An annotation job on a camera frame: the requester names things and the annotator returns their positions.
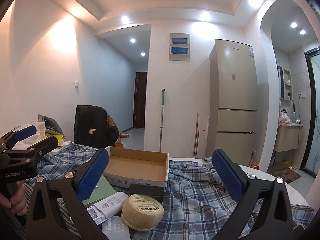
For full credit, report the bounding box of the white remote-like device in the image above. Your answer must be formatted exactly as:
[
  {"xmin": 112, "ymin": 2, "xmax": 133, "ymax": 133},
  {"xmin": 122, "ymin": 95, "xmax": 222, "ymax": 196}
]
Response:
[{"xmin": 87, "ymin": 192, "xmax": 129, "ymax": 225}]

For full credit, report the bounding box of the green leather pouch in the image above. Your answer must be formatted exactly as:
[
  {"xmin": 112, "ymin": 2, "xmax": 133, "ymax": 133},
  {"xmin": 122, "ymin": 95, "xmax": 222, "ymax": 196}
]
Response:
[{"xmin": 82, "ymin": 175, "xmax": 116, "ymax": 208}]

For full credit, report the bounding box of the grey booklet box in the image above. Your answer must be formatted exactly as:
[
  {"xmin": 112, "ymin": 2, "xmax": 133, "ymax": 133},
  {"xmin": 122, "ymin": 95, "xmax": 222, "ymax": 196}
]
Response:
[{"xmin": 102, "ymin": 216, "xmax": 131, "ymax": 240}]

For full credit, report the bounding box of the person's left hand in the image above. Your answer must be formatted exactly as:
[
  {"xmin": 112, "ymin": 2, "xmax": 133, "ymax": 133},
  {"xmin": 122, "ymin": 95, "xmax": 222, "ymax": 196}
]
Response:
[{"xmin": 0, "ymin": 181, "xmax": 28, "ymax": 216}]

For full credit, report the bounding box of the white plastic bag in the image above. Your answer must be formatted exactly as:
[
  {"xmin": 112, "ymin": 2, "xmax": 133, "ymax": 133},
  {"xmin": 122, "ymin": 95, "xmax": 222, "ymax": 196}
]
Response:
[{"xmin": 12, "ymin": 121, "xmax": 47, "ymax": 151}]

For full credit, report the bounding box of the grey bag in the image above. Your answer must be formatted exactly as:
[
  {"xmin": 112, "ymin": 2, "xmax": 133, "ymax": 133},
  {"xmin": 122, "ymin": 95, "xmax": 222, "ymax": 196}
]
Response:
[{"xmin": 37, "ymin": 114, "xmax": 63, "ymax": 135}]

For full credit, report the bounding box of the yellow bag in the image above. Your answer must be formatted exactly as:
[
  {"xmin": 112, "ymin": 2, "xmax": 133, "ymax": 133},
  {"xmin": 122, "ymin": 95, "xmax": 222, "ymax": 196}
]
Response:
[{"xmin": 44, "ymin": 133, "xmax": 65, "ymax": 147}]

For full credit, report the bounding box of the patterned door mat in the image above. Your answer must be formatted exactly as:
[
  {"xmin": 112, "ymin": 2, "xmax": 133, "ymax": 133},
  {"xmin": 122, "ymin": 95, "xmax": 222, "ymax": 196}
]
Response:
[{"xmin": 270, "ymin": 167, "xmax": 301, "ymax": 184}]

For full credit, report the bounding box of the blue plaid shirt cloth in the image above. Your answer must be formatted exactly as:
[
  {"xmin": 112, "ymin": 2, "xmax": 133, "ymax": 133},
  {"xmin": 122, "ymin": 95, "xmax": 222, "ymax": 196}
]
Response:
[{"xmin": 36, "ymin": 142, "xmax": 316, "ymax": 239}]

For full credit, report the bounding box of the glass sliding door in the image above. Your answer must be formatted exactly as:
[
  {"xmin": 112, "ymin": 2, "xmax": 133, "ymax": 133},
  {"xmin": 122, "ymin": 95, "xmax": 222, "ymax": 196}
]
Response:
[{"xmin": 301, "ymin": 47, "xmax": 319, "ymax": 178}]

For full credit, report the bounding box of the bathroom vanity cabinet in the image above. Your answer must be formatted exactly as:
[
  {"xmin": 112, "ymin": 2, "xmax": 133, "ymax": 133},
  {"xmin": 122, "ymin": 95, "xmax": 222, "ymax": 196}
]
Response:
[{"xmin": 274, "ymin": 124, "xmax": 303, "ymax": 152}]

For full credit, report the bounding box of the chair with black jacket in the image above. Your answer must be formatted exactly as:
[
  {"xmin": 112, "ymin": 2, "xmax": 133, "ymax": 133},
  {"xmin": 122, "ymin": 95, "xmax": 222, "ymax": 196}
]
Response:
[{"xmin": 73, "ymin": 105, "xmax": 119, "ymax": 148}]

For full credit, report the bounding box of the open cardboard box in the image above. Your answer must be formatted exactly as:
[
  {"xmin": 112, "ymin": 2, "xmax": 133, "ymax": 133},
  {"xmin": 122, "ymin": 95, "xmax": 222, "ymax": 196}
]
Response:
[{"xmin": 104, "ymin": 146, "xmax": 169, "ymax": 192}]

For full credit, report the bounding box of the pink broom and dustpan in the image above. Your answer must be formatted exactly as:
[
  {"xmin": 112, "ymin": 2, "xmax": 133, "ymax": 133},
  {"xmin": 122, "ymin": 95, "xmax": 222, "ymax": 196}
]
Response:
[{"xmin": 193, "ymin": 112, "xmax": 204, "ymax": 158}]

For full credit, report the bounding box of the beige refrigerator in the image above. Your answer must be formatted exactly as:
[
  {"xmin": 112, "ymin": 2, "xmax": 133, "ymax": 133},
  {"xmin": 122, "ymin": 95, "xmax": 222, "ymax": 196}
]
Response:
[{"xmin": 206, "ymin": 39, "xmax": 258, "ymax": 166}]

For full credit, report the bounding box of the dark red door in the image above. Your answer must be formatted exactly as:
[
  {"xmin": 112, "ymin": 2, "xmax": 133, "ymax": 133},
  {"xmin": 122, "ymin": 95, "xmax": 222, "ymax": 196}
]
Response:
[{"xmin": 133, "ymin": 72, "xmax": 148, "ymax": 128}]

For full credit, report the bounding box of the green-handled mop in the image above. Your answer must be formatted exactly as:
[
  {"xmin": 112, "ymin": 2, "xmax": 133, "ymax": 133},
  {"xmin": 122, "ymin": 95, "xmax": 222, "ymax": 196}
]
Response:
[{"xmin": 159, "ymin": 88, "xmax": 165, "ymax": 152}]

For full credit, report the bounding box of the wall electrical panel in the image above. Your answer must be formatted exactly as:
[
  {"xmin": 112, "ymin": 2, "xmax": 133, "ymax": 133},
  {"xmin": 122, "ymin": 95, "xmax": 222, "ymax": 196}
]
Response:
[{"xmin": 169, "ymin": 33, "xmax": 190, "ymax": 62}]

